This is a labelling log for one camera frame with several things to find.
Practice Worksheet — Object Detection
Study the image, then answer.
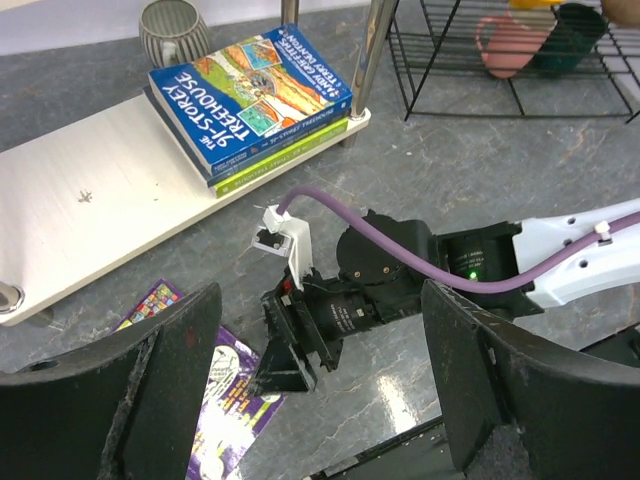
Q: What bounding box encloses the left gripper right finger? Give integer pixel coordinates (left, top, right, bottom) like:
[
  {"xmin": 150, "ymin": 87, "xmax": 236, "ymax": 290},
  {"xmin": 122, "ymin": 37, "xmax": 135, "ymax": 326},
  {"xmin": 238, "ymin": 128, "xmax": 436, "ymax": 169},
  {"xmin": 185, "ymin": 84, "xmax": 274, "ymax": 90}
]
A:
[{"xmin": 421, "ymin": 280, "xmax": 639, "ymax": 479}]

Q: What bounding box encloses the beige brown bowl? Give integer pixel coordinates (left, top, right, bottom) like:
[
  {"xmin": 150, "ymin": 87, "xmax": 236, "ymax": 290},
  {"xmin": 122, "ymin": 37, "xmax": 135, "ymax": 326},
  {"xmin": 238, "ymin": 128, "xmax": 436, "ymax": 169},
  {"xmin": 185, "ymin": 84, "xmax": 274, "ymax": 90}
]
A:
[{"xmin": 600, "ymin": 0, "xmax": 640, "ymax": 28}]

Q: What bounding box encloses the green cartoon book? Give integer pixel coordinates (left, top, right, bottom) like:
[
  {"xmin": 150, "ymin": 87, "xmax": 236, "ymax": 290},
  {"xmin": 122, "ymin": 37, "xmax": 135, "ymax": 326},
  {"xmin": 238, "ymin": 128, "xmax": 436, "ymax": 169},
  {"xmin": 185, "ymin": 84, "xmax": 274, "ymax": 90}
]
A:
[{"xmin": 211, "ymin": 116, "xmax": 349, "ymax": 198}]

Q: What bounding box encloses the blue grey bottom book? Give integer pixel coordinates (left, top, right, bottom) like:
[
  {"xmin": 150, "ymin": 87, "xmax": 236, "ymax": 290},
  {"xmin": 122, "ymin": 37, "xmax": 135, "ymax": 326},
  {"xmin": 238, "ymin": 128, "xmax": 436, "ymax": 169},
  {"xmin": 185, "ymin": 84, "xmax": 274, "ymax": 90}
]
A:
[{"xmin": 143, "ymin": 86, "xmax": 347, "ymax": 189}]

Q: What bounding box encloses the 91-storey treehouse book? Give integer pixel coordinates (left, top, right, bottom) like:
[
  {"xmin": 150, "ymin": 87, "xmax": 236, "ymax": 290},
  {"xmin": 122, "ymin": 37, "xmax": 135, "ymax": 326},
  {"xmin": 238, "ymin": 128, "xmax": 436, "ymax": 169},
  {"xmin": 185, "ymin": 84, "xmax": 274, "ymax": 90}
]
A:
[{"xmin": 148, "ymin": 23, "xmax": 353, "ymax": 174}]

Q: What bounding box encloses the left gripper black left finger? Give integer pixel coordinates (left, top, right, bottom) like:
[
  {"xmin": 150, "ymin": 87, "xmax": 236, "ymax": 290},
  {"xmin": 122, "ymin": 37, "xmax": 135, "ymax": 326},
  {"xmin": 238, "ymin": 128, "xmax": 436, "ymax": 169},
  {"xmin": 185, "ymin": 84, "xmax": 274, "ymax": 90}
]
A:
[{"xmin": 1, "ymin": 282, "xmax": 222, "ymax": 479}]

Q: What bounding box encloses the dark green cup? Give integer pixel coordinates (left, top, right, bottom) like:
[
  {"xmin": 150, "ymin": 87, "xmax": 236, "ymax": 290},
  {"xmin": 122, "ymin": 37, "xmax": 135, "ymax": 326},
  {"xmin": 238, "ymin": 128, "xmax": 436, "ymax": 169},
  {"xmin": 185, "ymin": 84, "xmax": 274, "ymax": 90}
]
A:
[{"xmin": 532, "ymin": 2, "xmax": 607, "ymax": 77}]

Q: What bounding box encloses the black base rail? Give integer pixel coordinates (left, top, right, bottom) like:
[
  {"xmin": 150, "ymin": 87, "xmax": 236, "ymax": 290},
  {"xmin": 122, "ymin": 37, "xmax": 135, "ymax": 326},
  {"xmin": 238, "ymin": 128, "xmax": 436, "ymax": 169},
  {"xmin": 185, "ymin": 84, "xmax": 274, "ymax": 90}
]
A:
[{"xmin": 309, "ymin": 324, "xmax": 640, "ymax": 480}]

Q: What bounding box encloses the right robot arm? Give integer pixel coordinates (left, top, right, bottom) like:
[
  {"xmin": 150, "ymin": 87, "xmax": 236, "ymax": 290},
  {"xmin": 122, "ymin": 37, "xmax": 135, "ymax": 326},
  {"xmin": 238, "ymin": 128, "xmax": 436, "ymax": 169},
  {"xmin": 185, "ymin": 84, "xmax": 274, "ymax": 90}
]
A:
[{"xmin": 251, "ymin": 200, "xmax": 639, "ymax": 395}]

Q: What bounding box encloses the black wire dish rack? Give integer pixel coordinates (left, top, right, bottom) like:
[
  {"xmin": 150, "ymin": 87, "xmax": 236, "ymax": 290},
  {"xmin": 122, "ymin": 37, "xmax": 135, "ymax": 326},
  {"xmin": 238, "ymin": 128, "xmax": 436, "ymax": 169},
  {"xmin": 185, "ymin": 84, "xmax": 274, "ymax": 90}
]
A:
[{"xmin": 387, "ymin": 1, "xmax": 639, "ymax": 123}]

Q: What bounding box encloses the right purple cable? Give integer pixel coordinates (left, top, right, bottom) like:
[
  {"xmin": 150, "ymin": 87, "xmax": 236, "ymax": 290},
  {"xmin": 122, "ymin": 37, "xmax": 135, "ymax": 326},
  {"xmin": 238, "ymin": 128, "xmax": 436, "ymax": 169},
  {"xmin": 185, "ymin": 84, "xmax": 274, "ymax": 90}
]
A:
[{"xmin": 276, "ymin": 185, "xmax": 640, "ymax": 295}]

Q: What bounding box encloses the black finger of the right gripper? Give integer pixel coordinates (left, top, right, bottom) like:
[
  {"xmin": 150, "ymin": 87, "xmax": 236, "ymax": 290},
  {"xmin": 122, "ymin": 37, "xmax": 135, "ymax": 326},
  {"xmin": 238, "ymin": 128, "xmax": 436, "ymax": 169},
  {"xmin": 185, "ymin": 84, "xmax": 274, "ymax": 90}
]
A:
[{"xmin": 249, "ymin": 299, "xmax": 317, "ymax": 396}]

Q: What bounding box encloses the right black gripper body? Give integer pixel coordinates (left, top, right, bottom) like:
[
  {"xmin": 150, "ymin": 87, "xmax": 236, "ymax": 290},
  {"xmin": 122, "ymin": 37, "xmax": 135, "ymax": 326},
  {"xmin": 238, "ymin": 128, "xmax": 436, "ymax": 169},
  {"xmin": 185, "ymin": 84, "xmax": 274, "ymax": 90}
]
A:
[{"xmin": 261, "ymin": 267, "xmax": 424, "ymax": 371}]

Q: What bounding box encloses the white coiled object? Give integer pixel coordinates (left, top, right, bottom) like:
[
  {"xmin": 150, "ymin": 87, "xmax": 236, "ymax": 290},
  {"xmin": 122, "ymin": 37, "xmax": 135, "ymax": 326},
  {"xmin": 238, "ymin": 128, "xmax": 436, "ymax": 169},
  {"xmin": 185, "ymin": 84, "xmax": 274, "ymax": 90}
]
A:
[{"xmin": 139, "ymin": 0, "xmax": 211, "ymax": 68}]

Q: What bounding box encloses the purple paperback book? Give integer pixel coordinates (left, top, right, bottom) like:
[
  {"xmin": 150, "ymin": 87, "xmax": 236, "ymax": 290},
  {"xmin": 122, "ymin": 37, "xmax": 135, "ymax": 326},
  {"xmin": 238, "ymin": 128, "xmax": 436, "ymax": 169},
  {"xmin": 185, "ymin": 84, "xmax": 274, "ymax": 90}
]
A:
[{"xmin": 111, "ymin": 277, "xmax": 287, "ymax": 480}]

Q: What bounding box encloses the orange bowl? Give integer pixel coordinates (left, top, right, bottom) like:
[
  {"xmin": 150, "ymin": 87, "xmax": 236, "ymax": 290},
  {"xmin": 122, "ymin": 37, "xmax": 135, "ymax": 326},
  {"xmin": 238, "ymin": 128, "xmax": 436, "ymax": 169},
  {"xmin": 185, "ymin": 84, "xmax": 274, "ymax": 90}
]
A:
[{"xmin": 508, "ymin": 0, "xmax": 564, "ymax": 10}]

